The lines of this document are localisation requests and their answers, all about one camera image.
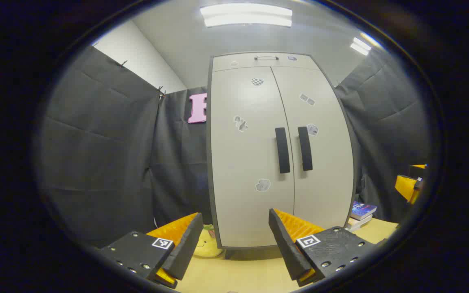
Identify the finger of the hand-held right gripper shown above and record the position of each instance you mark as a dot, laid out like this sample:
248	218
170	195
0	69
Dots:
417	166
405	186

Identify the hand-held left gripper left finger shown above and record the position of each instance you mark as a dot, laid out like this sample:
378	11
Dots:
187	248

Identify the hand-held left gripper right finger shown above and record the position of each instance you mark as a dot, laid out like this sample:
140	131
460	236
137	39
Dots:
285	248

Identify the grey double-door shoe cabinet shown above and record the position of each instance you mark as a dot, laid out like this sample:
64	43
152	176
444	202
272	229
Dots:
238	62

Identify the yellow plush toy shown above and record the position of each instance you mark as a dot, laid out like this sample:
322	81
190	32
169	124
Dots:
206	244

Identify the blue book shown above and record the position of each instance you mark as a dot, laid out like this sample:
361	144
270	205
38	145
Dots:
362	211

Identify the black backdrop cloth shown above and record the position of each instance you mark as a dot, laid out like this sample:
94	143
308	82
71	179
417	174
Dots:
96	162

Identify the small ceiling light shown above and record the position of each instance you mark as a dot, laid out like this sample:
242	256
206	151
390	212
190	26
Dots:
360	45

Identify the black cloth clip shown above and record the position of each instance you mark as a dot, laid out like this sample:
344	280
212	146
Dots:
161	92
123	63

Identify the large ceiling light panel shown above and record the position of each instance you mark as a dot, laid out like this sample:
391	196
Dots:
246	15

